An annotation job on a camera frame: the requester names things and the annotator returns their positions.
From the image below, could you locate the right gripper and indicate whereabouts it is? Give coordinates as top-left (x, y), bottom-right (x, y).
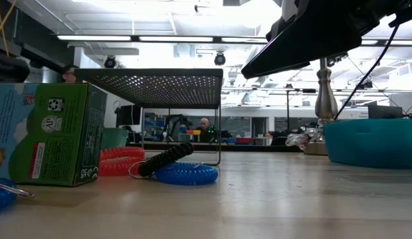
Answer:
top-left (241, 0), bottom-right (393, 80)

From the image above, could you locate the blue coil wrist keychain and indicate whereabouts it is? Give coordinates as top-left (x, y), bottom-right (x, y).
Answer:
top-left (154, 161), bottom-right (219, 186)
top-left (0, 177), bottom-right (36, 213)

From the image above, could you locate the black coil wrist keychain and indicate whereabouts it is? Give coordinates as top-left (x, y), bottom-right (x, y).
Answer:
top-left (128, 142), bottom-right (195, 180)

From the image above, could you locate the red coil wrist keychain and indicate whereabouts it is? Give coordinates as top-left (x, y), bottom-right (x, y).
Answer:
top-left (100, 146), bottom-right (146, 163)
top-left (98, 156), bottom-right (144, 177)

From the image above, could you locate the Crayola crayon box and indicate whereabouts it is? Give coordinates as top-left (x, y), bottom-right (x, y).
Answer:
top-left (0, 82), bottom-right (108, 187)

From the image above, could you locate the silver lamp with white shade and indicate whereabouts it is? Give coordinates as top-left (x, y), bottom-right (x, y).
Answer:
top-left (281, 0), bottom-right (339, 156)

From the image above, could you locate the black monitor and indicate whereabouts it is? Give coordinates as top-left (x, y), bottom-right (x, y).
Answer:
top-left (115, 104), bottom-right (142, 127)
top-left (367, 104), bottom-right (403, 120)

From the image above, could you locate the teal plastic bin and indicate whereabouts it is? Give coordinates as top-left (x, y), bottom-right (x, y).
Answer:
top-left (323, 118), bottom-right (412, 170)

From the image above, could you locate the person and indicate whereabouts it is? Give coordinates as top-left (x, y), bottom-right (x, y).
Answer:
top-left (197, 118), bottom-right (215, 143)
top-left (61, 64), bottom-right (80, 84)

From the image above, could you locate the grey perforated metal shelf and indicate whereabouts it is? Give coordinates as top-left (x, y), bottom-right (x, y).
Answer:
top-left (74, 68), bottom-right (224, 167)

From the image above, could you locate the overhead light bar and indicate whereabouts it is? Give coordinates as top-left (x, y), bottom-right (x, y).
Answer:
top-left (56, 34), bottom-right (412, 46)

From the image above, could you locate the green plastic bin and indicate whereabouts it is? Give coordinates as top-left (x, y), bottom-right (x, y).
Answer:
top-left (100, 127), bottom-right (130, 150)

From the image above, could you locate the long black arm cable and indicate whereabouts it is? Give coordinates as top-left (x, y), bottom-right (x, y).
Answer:
top-left (334, 25), bottom-right (400, 121)

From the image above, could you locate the clear lamp cord bundle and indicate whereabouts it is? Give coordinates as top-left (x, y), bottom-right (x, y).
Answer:
top-left (284, 127), bottom-right (323, 150)

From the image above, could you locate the black aluminium table frame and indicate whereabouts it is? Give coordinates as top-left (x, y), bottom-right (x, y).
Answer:
top-left (126, 141), bottom-right (303, 153)

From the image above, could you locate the yellow cable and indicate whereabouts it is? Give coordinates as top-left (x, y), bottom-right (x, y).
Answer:
top-left (0, 0), bottom-right (16, 57)

